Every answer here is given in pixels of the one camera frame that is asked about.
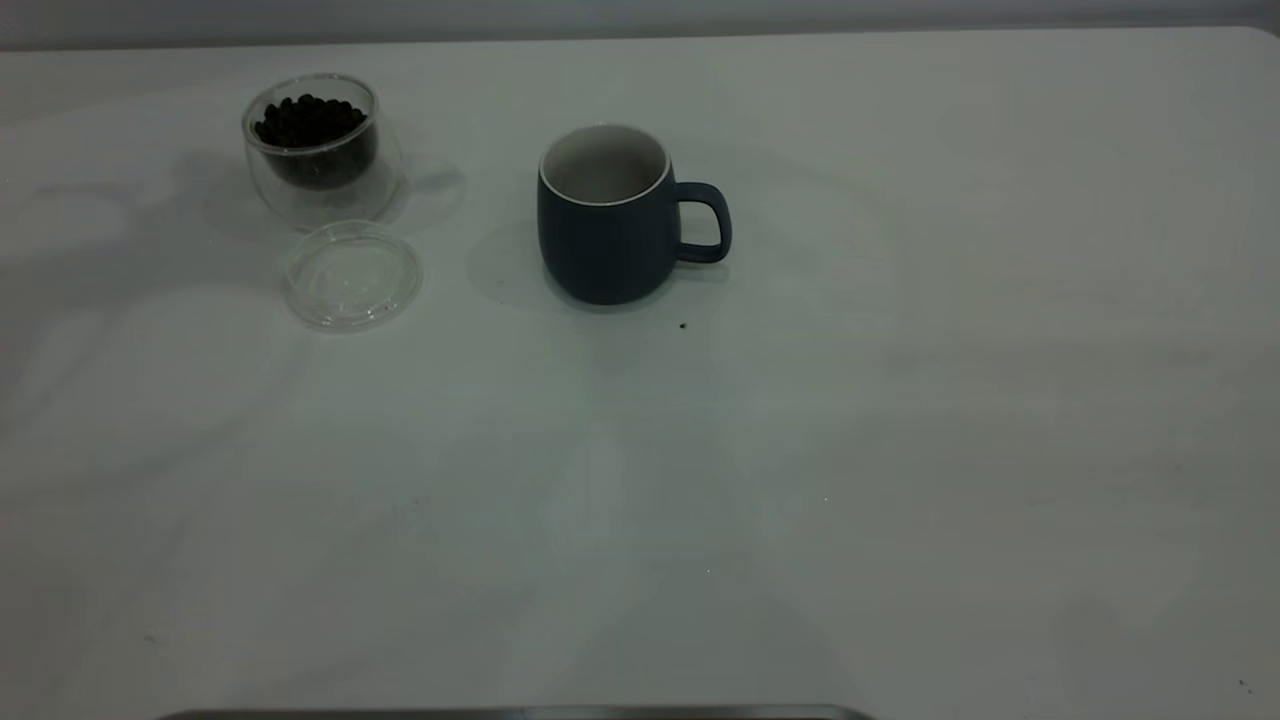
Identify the dark grey ceramic mug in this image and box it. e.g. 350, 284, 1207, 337
536, 123, 733, 306

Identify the clear glass lid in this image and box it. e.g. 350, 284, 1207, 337
282, 220, 423, 333

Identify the dark coffee beans pile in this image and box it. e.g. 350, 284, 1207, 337
252, 95, 379, 193

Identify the clear double-wall glass cup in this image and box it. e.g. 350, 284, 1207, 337
240, 73, 406, 233

